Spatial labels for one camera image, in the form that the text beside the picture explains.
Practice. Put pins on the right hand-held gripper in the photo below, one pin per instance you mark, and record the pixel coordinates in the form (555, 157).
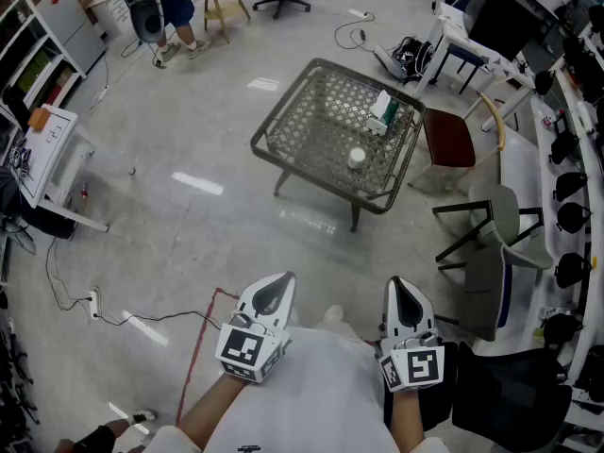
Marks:
(420, 366)

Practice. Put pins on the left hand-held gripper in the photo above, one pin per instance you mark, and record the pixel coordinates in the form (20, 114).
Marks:
(240, 347)

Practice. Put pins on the person's right forearm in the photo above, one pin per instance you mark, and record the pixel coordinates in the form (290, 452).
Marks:
(408, 413)

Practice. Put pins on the person's left forearm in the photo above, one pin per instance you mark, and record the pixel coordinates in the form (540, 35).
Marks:
(212, 404)

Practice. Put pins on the orange-brown block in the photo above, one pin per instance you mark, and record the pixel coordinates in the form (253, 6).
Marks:
(38, 117)

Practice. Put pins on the black cabinet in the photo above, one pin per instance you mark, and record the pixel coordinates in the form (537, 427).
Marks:
(500, 21)

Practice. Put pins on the person's white shoe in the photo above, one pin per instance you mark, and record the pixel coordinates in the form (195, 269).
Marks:
(334, 313)

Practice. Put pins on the grey cushion blue trim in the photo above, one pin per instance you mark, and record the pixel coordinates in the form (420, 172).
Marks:
(486, 290)

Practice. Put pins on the person's white shirt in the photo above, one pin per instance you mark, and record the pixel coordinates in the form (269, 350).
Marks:
(311, 394)

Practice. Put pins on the black mesh chair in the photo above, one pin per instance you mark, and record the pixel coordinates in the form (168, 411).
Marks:
(509, 394)

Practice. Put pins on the white power strip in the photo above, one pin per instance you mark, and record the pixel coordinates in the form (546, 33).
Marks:
(357, 13)
(94, 302)
(103, 94)

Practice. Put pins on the wooden chair brown seat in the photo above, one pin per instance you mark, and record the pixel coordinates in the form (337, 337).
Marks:
(448, 137)

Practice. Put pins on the green white tissue pack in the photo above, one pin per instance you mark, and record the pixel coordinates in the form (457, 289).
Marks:
(383, 111)

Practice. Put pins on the small red bottle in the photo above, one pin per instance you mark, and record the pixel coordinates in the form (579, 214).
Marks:
(85, 196)

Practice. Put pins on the pile of black equipment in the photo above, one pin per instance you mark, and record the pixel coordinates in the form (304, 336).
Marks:
(14, 371)

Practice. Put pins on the black backpack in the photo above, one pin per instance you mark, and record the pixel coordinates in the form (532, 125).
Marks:
(413, 55)

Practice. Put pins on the small white table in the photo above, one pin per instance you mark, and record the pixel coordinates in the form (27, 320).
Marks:
(47, 154)

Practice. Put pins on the blue stool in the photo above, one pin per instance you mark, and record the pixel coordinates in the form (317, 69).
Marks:
(464, 52)

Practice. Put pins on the white desk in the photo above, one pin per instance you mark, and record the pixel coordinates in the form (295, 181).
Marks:
(460, 31)

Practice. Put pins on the round wooden table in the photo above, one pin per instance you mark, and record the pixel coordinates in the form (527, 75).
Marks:
(222, 12)

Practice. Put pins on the white drawer cabinet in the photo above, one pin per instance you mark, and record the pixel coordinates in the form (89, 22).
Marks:
(111, 14)

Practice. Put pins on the grey chair black frame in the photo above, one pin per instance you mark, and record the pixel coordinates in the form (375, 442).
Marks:
(495, 206)

